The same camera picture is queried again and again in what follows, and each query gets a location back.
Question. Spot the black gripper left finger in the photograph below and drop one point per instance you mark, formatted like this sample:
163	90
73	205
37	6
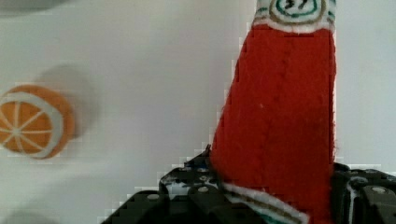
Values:
190	194

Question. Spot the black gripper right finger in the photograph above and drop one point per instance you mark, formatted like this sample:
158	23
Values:
362	196

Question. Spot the red plush ketchup bottle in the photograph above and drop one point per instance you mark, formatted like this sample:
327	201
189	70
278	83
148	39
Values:
274	145

